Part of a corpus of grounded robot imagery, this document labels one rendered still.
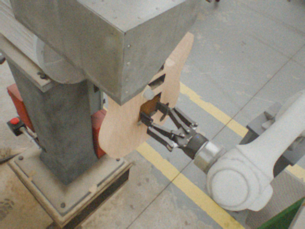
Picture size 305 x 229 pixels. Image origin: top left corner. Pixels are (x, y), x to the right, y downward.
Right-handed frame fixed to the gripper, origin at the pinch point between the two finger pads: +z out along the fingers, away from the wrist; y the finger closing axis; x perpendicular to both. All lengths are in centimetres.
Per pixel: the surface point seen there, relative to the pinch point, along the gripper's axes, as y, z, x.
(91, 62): -27.6, -4.6, 34.0
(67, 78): -17.3, 17.8, 9.6
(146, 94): -11.4, -5.1, 17.9
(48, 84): -19.0, 24.9, 3.0
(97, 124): 8, 33, -44
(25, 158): -19, 61, -79
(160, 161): 52, 14, -102
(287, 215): 24, -54, -28
